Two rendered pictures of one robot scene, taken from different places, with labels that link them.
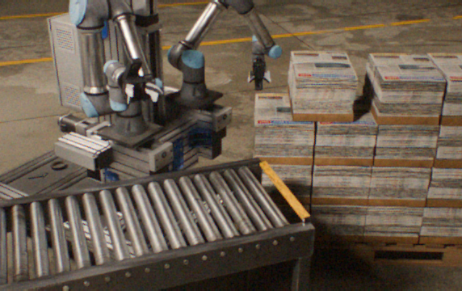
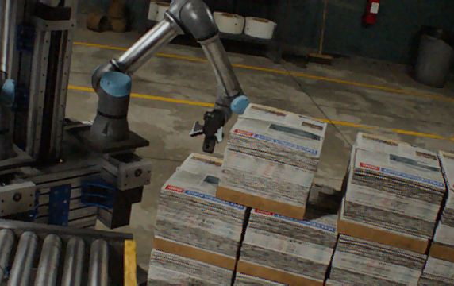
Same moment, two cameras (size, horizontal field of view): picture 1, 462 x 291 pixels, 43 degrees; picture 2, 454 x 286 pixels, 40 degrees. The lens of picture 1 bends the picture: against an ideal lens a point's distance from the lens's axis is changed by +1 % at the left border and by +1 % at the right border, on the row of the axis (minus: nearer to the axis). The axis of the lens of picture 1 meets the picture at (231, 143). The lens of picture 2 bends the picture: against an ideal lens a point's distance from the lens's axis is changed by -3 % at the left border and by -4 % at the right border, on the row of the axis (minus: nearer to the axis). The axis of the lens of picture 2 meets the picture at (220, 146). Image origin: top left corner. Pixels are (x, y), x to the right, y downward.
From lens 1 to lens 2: 0.93 m
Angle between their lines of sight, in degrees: 10
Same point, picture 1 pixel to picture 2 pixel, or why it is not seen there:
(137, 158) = not seen: outside the picture
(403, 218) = not seen: outside the picture
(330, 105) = (274, 187)
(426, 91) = (415, 199)
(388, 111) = (355, 215)
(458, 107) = not seen: outside the picture
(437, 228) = not seen: outside the picture
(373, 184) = not seen: outside the picture
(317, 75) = (261, 137)
